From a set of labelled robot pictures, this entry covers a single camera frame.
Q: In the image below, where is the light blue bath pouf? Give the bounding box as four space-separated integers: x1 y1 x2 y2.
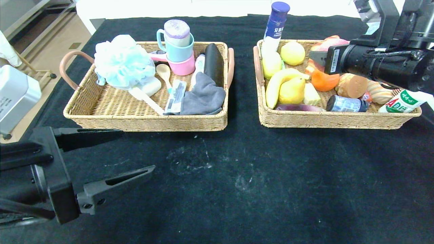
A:
94 34 156 90

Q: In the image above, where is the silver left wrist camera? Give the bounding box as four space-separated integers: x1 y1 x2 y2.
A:
0 64 42 136

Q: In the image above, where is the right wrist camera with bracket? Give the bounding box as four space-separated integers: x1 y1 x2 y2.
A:
349 0 400 47

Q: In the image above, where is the yellow pear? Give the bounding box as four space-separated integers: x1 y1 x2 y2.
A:
279 76 306 105

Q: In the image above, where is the small jar with blue lid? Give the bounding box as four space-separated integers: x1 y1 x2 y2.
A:
327 95 369 113

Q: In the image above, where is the wicker basket with household items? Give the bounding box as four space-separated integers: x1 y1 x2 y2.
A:
60 41 235 133

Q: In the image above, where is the white tube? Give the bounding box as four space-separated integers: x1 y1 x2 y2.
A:
191 54 206 88

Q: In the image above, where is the cream spoon with blue handle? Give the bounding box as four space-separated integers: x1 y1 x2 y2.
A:
156 64 173 94

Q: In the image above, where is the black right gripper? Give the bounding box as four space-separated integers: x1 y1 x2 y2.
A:
308 44 379 78

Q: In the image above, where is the white bottle with blue cap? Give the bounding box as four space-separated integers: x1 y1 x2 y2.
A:
260 2 290 58

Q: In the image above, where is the yellow banana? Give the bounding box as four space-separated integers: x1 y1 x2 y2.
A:
265 68 310 109

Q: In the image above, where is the orange fruit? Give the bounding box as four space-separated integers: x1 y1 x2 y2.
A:
311 69 340 92

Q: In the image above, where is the light wooden shelf unit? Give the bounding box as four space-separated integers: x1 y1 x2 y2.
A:
0 0 77 41

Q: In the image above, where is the clear plastic compass case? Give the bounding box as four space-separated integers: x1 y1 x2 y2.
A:
165 80 187 114

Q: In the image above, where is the black braided cable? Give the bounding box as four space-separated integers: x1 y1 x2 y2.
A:
364 47 428 63

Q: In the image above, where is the long ridged bread loaf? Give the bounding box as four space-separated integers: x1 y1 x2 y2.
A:
366 80 394 105

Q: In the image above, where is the teal mug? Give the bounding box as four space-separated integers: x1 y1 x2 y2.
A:
156 29 195 63

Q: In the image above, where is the red peach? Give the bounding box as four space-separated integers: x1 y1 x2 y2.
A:
310 35 350 72

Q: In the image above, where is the white bottle with green label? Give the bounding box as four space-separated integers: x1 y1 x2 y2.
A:
379 89 434 114

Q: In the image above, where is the white hanging cloth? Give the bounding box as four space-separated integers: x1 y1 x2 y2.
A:
0 30 22 67

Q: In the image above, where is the oval yellow lemon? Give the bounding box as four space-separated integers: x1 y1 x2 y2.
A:
262 51 283 79

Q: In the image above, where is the wicker basket with food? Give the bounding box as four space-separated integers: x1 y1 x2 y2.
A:
253 39 422 130

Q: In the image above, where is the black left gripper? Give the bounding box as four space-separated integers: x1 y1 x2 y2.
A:
0 126 156 225

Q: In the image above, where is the round brown bread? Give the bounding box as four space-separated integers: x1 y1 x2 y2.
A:
336 73 368 99

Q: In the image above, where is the purple-topped beige cylinder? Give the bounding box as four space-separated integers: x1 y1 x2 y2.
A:
164 19 191 47

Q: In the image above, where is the grey cloth with tag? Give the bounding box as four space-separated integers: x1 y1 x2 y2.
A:
180 72 226 116

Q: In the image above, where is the black oblong case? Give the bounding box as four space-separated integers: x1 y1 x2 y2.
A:
204 43 225 88

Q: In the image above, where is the light wooden rack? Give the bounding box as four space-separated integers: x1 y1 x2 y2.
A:
14 51 57 90

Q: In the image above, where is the white background table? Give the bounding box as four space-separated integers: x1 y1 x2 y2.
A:
76 0 370 34

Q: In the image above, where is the round yellow lemon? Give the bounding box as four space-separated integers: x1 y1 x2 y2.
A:
280 41 305 66

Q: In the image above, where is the purple eggplant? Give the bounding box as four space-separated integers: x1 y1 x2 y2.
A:
275 104 324 113

